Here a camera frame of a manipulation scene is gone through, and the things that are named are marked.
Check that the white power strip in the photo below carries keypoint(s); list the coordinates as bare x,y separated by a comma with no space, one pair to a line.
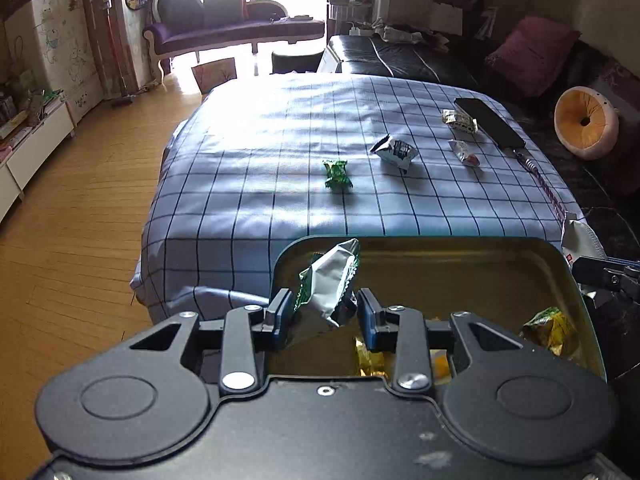
360,31

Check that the small green candy packet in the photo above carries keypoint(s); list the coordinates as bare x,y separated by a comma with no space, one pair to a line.
336,174

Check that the white shelf rack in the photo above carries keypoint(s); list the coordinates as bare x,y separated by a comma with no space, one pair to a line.
350,7

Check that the gold metal tin tray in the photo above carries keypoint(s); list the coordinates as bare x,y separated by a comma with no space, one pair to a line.
450,280

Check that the low white cabinet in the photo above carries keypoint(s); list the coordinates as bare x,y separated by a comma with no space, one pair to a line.
35,150

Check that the purple chaise longue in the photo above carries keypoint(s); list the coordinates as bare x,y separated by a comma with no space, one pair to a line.
225,35

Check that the dark square cushion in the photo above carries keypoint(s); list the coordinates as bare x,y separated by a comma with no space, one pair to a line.
225,7

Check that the beige patterned snack packet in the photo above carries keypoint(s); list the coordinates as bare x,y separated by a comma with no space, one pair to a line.
457,120

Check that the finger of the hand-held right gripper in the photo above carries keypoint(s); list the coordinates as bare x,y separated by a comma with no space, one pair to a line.
607,296
600,271

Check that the white cartoon print cabinet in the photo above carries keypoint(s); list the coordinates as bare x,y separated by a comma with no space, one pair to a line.
55,50

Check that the black and white snack packet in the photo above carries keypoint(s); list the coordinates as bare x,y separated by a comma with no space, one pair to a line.
395,152

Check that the dark green snack packet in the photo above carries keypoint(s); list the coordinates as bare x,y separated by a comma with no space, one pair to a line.
327,280

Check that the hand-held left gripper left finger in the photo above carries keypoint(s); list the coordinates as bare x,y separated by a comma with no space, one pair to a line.
282,317

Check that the blue checked tablecloth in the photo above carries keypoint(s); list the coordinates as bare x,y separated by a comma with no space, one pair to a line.
260,160

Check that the gold candy packet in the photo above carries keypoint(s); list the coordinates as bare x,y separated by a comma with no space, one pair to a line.
370,360

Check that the black smartphone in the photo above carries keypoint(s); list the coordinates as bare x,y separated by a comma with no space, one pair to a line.
487,120

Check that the small white and red packet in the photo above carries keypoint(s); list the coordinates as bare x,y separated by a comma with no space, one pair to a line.
465,152

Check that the black leather sofa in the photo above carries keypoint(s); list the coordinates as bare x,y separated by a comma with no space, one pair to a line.
425,60

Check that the yellow green snack packet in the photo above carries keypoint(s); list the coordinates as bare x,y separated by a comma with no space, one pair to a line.
550,330

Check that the crumpled plastic bag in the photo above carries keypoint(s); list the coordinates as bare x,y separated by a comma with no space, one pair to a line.
400,35

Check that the dark floral cushion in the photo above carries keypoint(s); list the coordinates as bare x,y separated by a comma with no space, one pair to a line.
620,85

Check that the white paper bag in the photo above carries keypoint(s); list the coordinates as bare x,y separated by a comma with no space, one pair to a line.
447,19

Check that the magenta cushion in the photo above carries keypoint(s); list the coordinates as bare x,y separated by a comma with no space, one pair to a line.
532,55

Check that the red snack packet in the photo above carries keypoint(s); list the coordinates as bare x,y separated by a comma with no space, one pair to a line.
580,242

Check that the dark footstool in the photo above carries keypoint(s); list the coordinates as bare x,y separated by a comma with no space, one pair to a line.
297,62

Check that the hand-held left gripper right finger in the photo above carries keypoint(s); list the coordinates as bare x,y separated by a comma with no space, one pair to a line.
365,321

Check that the silver and orange snack packet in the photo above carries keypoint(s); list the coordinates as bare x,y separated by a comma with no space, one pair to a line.
439,364

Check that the red stick vacuum cleaner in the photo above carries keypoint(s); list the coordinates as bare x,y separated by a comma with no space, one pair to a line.
111,45

